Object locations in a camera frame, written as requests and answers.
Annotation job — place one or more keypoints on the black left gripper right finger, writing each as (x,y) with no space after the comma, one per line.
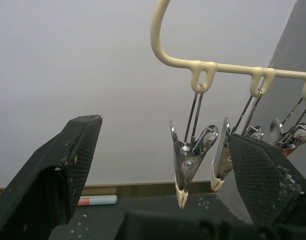
(258,175)

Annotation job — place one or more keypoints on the metal clip with cream tips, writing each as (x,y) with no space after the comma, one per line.
(290,140)
(224,160)
(187,160)

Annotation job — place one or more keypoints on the cream clip hanger frame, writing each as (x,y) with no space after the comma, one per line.
(205,67)

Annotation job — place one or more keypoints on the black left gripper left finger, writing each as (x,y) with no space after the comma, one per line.
(40,180)

